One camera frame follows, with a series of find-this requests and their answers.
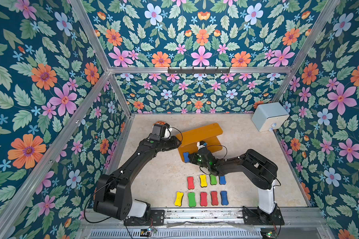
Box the green eraser shelf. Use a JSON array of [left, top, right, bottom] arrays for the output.
[[187, 192, 196, 208], [209, 175, 217, 185]]

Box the blue eraser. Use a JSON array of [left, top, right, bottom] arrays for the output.
[[183, 152, 190, 163], [218, 176, 226, 185]]

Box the yellow eraser shelf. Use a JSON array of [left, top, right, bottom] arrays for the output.
[[199, 174, 207, 188], [174, 192, 183, 207]]

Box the red eraser shelf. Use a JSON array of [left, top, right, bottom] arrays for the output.
[[187, 176, 195, 190]]

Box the red eraser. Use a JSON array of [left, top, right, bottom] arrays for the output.
[[200, 192, 208, 207], [210, 191, 219, 206]]

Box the blue eraser shelf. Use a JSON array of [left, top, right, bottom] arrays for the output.
[[220, 191, 229, 206]]

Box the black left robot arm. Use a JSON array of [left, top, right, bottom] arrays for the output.
[[93, 136, 181, 221]]

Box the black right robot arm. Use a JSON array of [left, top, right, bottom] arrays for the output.
[[184, 147, 278, 215]]

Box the white orange plush toy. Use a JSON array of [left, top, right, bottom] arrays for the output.
[[154, 121, 166, 125]]

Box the right small circuit board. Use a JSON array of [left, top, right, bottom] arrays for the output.
[[261, 231, 279, 239]]

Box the small green circuit board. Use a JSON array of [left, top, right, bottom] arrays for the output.
[[139, 228, 157, 238]]

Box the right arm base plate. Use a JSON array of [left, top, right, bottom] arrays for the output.
[[242, 205, 285, 226]]

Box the pale blue wall box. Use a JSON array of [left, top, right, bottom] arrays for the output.
[[251, 102, 290, 132]]

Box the black hook rail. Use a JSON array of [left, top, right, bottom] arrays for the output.
[[167, 67, 231, 75]]

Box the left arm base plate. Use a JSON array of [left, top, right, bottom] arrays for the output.
[[124, 210, 165, 227]]

